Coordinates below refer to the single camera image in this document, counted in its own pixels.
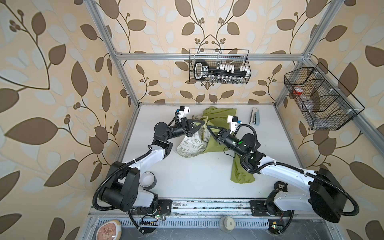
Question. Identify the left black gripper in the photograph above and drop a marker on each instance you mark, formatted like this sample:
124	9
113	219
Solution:
185	127

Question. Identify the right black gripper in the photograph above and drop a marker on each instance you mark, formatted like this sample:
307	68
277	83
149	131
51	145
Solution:
223	133

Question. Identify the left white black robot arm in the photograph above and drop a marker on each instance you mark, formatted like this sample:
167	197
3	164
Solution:
121	188

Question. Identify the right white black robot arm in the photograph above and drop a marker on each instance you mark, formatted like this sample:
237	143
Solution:
297	189

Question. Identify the grey stapler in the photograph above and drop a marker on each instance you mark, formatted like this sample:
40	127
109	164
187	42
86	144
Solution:
255	117

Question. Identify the black rack of vials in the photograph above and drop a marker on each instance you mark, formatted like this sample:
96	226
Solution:
202	70

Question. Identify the grey tape roll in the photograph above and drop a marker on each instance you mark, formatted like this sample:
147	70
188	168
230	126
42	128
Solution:
148	180

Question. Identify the round white puck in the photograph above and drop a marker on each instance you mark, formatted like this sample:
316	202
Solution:
227	224

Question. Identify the red capped bottle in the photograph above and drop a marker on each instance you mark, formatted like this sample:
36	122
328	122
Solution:
297	91

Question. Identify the pink white round toy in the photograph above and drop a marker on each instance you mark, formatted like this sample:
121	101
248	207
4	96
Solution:
111	230

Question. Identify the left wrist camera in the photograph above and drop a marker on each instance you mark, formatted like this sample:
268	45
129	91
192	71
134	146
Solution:
182	112

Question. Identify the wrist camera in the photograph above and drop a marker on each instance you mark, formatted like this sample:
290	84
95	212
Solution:
234	123
182	112

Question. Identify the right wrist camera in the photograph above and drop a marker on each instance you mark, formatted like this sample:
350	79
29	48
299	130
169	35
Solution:
234	123

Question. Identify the black wire basket back wall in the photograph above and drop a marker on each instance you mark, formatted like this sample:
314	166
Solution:
224	56

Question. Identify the black wire basket wall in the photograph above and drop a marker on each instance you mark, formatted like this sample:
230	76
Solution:
224	56
327	103

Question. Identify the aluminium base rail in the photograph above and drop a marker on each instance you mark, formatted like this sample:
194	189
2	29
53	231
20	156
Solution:
208	207

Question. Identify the black wire basket right wall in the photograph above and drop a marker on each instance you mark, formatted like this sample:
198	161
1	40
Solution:
327	103

